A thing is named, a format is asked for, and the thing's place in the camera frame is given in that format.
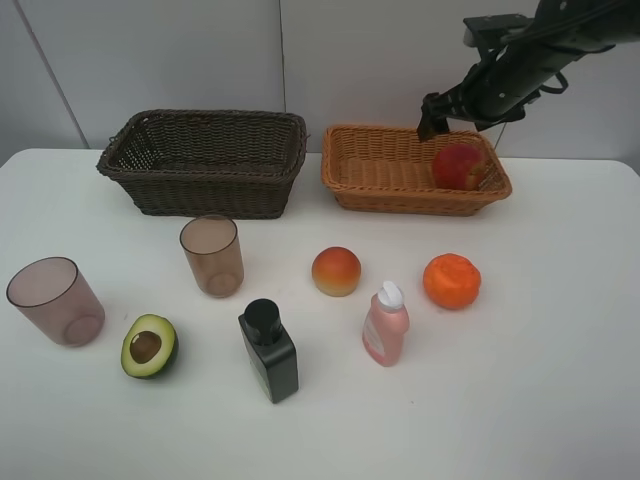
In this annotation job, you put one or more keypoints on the avocado half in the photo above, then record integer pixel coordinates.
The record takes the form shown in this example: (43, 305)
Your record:
(149, 348)

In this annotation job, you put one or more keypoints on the brown transparent cup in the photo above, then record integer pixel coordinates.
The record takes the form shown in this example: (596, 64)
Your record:
(212, 249)

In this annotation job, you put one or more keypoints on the black rectangular bottle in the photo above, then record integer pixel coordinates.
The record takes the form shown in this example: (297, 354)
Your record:
(271, 350)

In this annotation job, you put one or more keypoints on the red apple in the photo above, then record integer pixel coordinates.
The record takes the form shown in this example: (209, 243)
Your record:
(459, 167)

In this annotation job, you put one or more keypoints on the orange mandarin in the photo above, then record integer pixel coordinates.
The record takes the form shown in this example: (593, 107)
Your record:
(451, 281)

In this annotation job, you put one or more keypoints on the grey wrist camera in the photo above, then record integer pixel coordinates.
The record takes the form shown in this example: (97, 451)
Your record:
(487, 31)

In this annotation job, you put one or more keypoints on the purple transparent cup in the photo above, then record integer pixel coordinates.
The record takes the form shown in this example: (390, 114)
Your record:
(54, 295)

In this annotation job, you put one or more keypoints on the round bread bun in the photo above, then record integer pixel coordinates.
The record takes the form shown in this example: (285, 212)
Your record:
(336, 271)

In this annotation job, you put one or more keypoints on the pink bottle white cap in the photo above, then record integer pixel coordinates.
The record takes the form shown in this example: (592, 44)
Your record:
(385, 325)

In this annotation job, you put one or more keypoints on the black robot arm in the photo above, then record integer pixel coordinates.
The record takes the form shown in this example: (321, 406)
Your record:
(563, 32)

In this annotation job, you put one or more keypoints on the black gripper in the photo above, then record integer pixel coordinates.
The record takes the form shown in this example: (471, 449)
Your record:
(493, 92)

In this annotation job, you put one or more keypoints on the tan wicker basket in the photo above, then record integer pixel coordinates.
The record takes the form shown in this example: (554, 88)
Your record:
(386, 169)

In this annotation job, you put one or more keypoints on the dark brown wicker basket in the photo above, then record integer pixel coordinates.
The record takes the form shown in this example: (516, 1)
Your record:
(190, 163)

